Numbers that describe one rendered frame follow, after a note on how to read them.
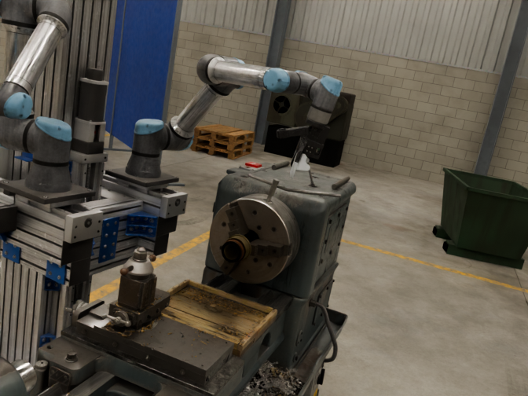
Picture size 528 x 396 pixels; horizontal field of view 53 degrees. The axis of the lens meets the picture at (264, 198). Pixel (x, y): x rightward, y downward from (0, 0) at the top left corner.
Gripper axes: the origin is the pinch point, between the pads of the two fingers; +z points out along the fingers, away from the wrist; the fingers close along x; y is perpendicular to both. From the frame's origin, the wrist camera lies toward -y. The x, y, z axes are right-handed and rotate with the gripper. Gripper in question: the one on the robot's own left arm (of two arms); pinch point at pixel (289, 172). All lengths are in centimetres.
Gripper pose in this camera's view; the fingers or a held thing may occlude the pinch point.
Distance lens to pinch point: 186.4
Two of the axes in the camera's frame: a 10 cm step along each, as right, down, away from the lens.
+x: 0.6, -2.9, 9.6
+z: -3.4, 8.9, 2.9
